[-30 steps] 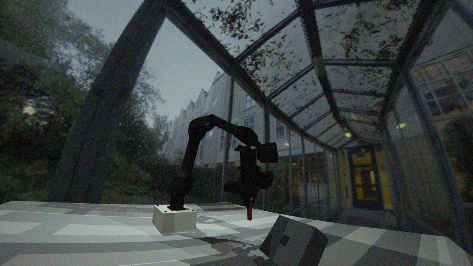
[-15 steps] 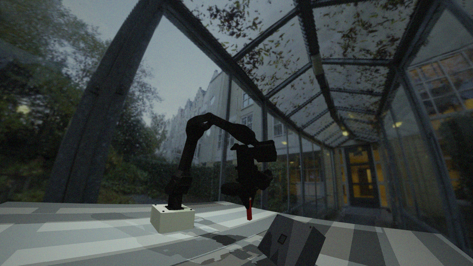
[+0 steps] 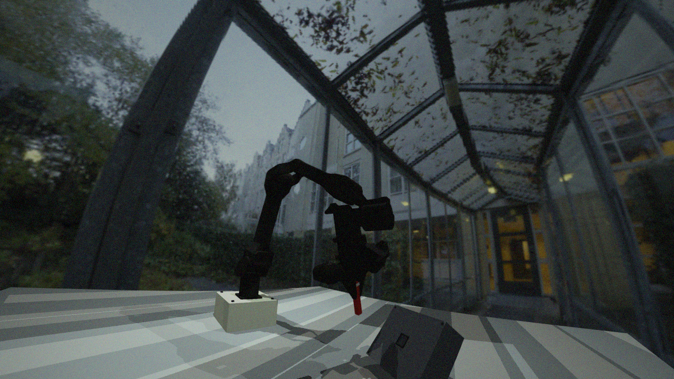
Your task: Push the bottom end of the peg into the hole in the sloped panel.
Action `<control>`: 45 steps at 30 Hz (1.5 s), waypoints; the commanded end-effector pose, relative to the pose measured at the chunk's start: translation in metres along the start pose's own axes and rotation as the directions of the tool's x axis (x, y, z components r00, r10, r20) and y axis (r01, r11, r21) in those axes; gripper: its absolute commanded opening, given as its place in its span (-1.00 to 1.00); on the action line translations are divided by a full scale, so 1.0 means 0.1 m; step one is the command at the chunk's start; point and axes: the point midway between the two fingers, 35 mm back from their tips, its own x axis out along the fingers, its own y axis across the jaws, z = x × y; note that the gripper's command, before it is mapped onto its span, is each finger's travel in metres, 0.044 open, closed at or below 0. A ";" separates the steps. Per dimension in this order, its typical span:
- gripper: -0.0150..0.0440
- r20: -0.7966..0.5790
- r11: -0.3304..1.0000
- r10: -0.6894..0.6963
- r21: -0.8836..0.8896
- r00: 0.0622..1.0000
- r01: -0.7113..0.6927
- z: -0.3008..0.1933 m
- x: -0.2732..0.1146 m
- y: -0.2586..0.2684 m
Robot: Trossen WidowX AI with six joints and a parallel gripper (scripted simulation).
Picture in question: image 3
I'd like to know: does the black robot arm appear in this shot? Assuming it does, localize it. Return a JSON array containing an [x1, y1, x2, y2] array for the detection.
[[234, 159, 394, 300]]

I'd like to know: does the dark red peg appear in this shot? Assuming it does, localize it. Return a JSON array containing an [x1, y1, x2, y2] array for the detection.
[[353, 281, 362, 315]]

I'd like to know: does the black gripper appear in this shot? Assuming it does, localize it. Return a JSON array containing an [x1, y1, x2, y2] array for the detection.
[[313, 231, 369, 300]]

